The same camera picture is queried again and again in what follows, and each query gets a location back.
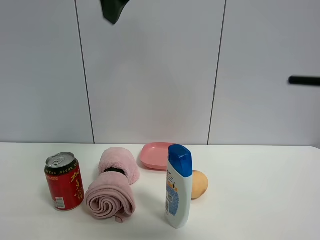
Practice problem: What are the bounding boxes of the red herbal tea can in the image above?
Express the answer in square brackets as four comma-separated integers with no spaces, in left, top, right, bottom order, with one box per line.
[44,152,85,211]

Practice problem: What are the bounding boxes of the pink plastic dish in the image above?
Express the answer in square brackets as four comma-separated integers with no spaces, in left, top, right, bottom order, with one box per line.
[139,142,174,171]

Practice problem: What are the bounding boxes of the white blue shampoo bottle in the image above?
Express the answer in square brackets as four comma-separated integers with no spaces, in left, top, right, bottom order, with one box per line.
[165,144,193,229]

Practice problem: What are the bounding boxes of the orange egg-shaped ball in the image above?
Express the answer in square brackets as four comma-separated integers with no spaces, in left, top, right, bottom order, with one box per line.
[191,170,209,200]

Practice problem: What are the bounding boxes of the rolled pink towel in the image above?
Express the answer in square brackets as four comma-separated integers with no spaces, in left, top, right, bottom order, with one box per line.
[84,147,140,223]

